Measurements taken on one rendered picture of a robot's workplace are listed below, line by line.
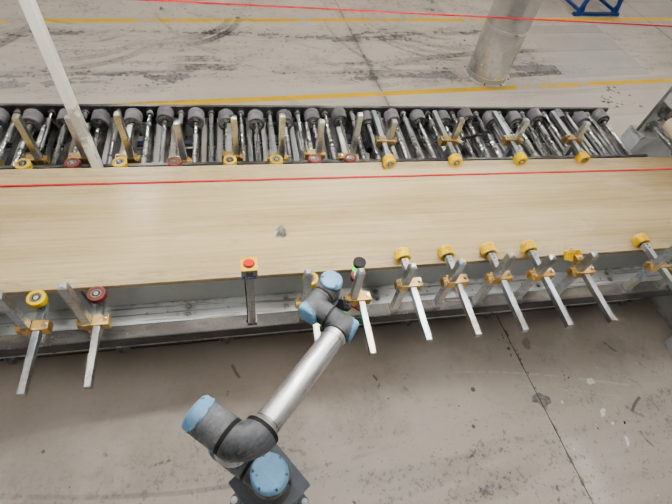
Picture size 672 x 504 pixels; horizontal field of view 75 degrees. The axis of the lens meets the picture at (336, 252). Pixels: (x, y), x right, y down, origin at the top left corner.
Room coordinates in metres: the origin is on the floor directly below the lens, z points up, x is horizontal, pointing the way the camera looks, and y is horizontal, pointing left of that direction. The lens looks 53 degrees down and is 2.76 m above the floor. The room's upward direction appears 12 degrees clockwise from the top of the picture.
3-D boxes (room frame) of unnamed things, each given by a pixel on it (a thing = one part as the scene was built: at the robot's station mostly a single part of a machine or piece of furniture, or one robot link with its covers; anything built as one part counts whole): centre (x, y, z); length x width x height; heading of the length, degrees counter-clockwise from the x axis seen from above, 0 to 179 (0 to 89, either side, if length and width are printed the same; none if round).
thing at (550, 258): (1.49, -1.08, 0.88); 0.03 x 0.03 x 0.48; 19
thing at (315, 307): (0.83, 0.03, 1.28); 0.12 x 0.12 x 0.09; 67
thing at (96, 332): (0.69, 0.98, 0.82); 0.43 x 0.03 x 0.04; 19
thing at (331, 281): (0.94, 0.00, 1.27); 0.10 x 0.09 x 0.12; 157
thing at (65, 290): (0.76, 1.05, 0.92); 0.03 x 0.03 x 0.48; 19
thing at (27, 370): (0.61, 1.22, 0.82); 0.43 x 0.03 x 0.04; 19
